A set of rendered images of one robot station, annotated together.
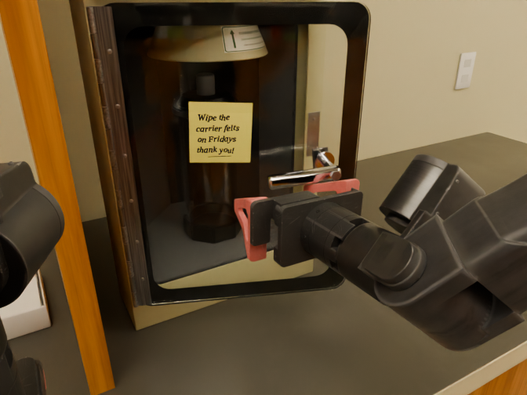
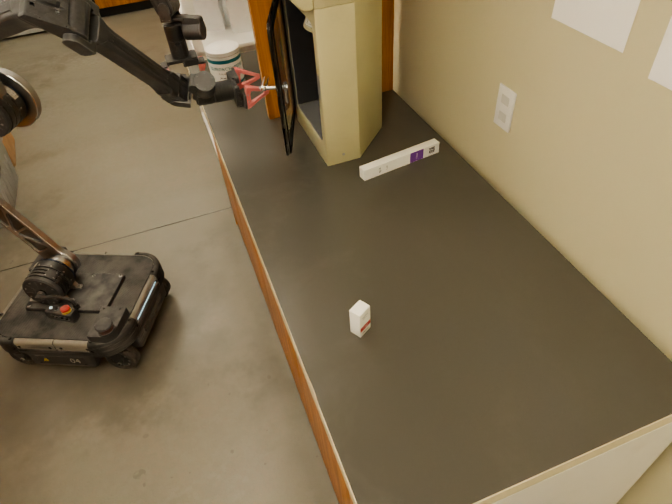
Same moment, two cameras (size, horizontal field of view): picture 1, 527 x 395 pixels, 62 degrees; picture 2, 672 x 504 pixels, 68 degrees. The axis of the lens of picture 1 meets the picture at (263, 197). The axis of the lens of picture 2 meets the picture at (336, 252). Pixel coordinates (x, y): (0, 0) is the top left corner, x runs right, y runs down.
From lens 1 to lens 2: 1.73 m
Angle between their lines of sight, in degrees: 81
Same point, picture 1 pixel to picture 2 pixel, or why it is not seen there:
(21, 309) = not seen: hidden behind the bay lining
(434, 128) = (634, 292)
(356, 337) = (272, 173)
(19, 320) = not seen: hidden behind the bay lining
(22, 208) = (190, 25)
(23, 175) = (195, 21)
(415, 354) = (255, 187)
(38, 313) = not seen: hidden behind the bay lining
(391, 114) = (579, 210)
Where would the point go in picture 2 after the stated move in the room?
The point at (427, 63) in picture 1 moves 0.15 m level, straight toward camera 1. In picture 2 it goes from (641, 192) to (562, 175)
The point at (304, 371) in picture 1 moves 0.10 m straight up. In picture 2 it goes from (259, 158) to (254, 131)
